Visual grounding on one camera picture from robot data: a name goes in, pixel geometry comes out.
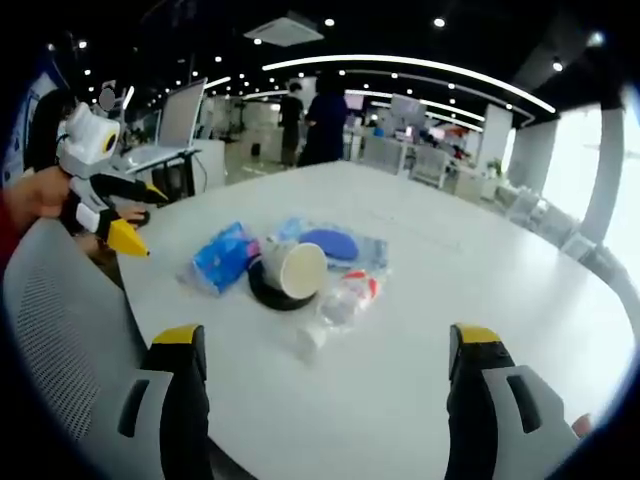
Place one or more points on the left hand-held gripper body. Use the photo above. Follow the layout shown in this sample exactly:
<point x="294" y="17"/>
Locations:
<point x="87" y="142"/>

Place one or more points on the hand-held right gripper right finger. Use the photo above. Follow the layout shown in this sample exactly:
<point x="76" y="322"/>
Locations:
<point x="480" y="430"/>

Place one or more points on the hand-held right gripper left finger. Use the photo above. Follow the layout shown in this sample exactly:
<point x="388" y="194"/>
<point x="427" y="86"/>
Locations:
<point x="185" y="425"/>

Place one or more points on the blue plastic packet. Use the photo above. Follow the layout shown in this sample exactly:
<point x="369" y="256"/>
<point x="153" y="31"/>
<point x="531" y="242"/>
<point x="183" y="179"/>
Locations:
<point x="222" y="257"/>

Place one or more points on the small white plastic item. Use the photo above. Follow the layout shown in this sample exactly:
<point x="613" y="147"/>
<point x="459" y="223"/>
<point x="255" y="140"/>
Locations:
<point x="310" y="342"/>

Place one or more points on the black round disc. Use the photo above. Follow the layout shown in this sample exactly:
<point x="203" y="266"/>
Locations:
<point x="272" y="297"/>

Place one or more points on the clear packet with red-white items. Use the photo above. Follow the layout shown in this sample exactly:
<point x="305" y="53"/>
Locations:
<point x="352" y="295"/>

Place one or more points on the white paper cup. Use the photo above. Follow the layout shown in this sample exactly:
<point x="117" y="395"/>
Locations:
<point x="300" y="270"/>

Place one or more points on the clear packet with blue sponge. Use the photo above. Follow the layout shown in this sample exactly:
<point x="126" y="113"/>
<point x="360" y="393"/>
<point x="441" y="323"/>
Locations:
<point x="327" y="242"/>

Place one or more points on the person's left hand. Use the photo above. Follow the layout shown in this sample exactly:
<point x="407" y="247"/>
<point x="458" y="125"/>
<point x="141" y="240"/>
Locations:
<point x="42" y="192"/>

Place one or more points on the person's right hand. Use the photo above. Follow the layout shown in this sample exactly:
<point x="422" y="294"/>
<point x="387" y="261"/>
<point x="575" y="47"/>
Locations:
<point x="582" y="426"/>

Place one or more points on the white side desk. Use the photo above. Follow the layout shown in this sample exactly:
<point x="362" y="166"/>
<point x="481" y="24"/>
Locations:
<point x="160" y="157"/>

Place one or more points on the grey standing board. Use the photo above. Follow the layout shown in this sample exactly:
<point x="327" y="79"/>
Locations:
<point x="182" y="115"/>

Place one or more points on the grey mesh office chair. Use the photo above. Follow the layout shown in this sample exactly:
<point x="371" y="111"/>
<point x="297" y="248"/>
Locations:
<point x="55" y="320"/>

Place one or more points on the white table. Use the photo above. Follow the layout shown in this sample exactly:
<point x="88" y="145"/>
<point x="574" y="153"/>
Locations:
<point x="425" y="235"/>

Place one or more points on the ceiling air conditioner vent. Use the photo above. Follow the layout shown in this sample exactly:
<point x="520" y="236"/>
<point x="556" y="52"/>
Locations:
<point x="284" y="31"/>

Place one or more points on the long curved ceiling light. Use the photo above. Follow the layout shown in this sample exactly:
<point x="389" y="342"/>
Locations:
<point x="415" y="62"/>

